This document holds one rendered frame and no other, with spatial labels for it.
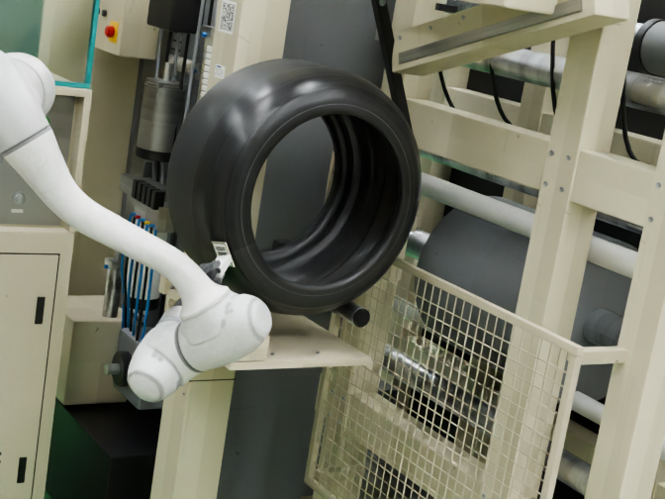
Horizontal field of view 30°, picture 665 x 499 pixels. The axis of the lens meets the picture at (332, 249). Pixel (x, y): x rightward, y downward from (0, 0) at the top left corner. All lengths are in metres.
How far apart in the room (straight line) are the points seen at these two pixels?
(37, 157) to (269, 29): 0.91
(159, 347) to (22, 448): 1.19
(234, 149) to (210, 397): 0.80
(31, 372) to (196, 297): 1.19
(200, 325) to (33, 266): 1.10
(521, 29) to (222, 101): 0.66
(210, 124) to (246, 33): 0.36
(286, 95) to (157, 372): 0.69
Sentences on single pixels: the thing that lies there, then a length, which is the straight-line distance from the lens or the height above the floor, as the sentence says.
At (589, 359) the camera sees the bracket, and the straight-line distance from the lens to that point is 2.61.
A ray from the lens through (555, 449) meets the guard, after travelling 2.62.
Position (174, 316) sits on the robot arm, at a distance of 2.38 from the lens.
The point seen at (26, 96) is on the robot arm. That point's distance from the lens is 2.26.
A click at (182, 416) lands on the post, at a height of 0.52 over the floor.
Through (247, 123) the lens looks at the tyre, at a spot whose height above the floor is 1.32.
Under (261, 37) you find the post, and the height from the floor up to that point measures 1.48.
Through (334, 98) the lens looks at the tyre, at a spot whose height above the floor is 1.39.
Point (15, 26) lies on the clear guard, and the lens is 3.15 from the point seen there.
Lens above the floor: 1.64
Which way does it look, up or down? 12 degrees down
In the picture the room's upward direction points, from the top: 9 degrees clockwise
